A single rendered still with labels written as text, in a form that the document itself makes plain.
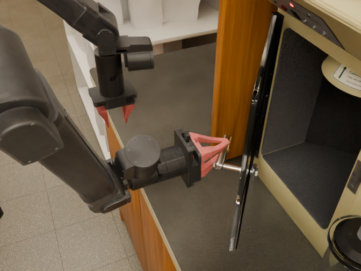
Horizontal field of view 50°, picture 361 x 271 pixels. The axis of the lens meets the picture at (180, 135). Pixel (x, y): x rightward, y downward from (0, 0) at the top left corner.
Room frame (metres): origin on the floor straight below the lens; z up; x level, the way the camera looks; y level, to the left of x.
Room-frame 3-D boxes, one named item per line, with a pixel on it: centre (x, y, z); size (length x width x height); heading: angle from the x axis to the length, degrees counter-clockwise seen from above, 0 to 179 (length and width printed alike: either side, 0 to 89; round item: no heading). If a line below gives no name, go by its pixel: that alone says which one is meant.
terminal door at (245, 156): (0.59, -0.15, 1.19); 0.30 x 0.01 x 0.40; 164
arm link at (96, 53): (0.75, 0.15, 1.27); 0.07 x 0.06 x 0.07; 102
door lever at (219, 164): (0.53, -0.10, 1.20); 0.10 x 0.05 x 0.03; 164
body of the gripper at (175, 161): (0.51, 0.02, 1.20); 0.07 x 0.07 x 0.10; 23
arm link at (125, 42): (0.76, 0.12, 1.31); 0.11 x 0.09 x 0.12; 102
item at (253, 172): (0.48, -0.13, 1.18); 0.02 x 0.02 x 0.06; 74
